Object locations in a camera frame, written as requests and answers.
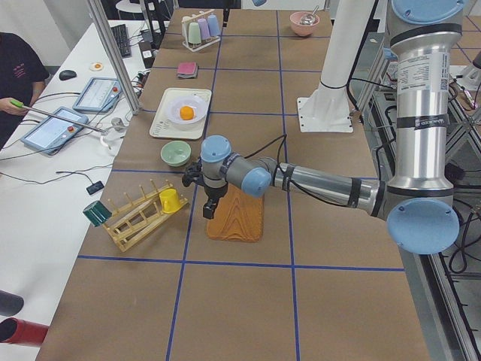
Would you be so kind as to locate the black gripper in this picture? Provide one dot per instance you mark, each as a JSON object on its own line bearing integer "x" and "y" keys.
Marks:
{"x": 214, "y": 192}

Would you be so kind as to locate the orange fruit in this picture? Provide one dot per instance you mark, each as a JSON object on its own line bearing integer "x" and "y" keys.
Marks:
{"x": 186, "y": 113}

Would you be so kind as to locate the white round plate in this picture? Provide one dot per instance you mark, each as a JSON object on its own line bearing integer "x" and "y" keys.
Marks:
{"x": 197, "y": 103}

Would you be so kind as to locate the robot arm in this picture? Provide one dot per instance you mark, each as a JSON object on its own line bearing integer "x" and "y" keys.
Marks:
{"x": 416, "y": 202}
{"x": 258, "y": 3}

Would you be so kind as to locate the cream bear tray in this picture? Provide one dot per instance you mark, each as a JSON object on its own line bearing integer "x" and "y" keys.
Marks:
{"x": 162, "y": 127}

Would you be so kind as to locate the wooden cutting board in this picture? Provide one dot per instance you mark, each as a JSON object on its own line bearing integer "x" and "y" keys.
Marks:
{"x": 238, "y": 217}

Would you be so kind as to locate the yellow cup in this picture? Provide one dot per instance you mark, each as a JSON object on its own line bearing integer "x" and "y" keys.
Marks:
{"x": 170, "y": 201}

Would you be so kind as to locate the green bowl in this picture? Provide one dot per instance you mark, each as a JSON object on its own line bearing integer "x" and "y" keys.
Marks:
{"x": 176, "y": 153}

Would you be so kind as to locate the wooden drying rack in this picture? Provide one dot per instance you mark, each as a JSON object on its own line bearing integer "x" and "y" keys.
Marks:
{"x": 133, "y": 222}

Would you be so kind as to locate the dark green cup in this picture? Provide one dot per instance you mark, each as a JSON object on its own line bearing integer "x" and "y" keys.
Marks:
{"x": 97, "y": 213}

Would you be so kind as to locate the small black sensor device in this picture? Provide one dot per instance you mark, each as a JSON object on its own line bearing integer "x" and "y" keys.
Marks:
{"x": 95, "y": 187}

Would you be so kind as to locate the grey cloth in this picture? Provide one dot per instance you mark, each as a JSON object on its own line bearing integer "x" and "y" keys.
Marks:
{"x": 187, "y": 76}

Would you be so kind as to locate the pink cloth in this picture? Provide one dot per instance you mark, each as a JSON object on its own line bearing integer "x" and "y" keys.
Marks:
{"x": 187, "y": 68}

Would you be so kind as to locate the far teach pendant tablet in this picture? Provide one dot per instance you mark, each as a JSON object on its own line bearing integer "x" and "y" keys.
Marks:
{"x": 98, "y": 96}

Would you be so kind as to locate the teach pendant tablet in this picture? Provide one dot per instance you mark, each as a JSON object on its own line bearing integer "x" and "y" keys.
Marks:
{"x": 50, "y": 135}
{"x": 98, "y": 96}

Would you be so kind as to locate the white cup rack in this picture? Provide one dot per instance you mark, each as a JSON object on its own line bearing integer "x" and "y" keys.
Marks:
{"x": 186, "y": 20}

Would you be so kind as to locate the near teach pendant tablet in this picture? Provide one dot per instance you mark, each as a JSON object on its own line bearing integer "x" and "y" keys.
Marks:
{"x": 50, "y": 135}

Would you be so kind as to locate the purple cup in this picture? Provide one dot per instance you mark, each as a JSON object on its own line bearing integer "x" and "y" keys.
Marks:
{"x": 204, "y": 29}

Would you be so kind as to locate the blue cup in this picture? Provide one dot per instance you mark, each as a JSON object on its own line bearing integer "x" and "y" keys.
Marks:
{"x": 213, "y": 25}

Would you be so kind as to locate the black computer mouse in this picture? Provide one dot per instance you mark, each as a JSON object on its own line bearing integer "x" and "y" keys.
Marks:
{"x": 67, "y": 75}

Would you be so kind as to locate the black keyboard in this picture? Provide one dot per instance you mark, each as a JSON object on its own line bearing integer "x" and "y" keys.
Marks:
{"x": 121, "y": 37}

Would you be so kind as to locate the pink bowl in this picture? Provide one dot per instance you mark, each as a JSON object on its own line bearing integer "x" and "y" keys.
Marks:
{"x": 300, "y": 28}

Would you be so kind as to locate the metal spoon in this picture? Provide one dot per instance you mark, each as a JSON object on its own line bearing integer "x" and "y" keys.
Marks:
{"x": 309, "y": 18}

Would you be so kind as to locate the green tipped metal rod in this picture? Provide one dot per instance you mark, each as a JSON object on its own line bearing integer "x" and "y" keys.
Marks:
{"x": 84, "y": 124}

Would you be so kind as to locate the person in black shirt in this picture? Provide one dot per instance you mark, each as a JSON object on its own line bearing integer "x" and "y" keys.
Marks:
{"x": 23, "y": 78}

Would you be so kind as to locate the red cylinder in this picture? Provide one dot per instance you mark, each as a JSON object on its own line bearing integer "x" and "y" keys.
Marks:
{"x": 23, "y": 332}

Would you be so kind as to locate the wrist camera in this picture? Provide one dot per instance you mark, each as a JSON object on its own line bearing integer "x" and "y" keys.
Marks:
{"x": 193, "y": 174}

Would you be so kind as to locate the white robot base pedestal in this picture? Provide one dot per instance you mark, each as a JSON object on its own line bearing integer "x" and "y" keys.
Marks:
{"x": 327, "y": 108}

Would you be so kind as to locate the aluminium frame post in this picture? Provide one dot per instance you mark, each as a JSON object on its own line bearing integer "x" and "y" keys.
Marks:
{"x": 105, "y": 34}

